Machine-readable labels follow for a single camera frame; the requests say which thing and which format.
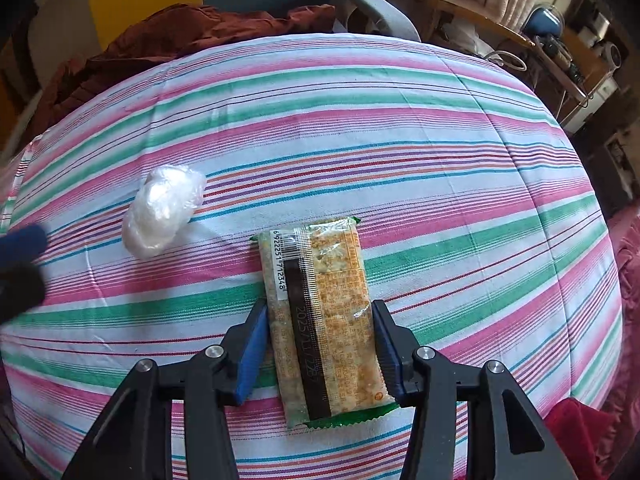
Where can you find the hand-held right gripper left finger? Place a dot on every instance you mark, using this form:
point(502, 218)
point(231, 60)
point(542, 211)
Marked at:
point(250, 360)

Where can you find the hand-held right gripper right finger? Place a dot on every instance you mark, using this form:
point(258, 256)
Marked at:
point(387, 360)

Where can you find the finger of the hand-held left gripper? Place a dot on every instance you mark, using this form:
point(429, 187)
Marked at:
point(20, 245)
point(17, 292)

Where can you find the green-edged cracker packet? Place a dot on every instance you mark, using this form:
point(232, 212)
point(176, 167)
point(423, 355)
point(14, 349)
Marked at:
point(330, 310)

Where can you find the white plastic wrapped ball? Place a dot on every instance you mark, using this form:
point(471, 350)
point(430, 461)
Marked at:
point(160, 210)

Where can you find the striped bed sheet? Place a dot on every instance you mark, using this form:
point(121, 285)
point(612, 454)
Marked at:
point(400, 185)

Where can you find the red cloth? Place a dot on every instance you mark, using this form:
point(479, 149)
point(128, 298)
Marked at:
point(580, 440)

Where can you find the pink quilt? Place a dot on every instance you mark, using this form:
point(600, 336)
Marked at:
point(627, 335)

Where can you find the maroon cloth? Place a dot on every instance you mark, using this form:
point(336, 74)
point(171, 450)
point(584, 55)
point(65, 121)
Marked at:
point(175, 35)

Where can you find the white plastic bag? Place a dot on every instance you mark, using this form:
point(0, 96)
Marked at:
point(460, 40)

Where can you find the cluttered side table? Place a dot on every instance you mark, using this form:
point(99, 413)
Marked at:
point(575, 75)

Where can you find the wooden desk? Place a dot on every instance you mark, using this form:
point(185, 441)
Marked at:
point(450, 10)

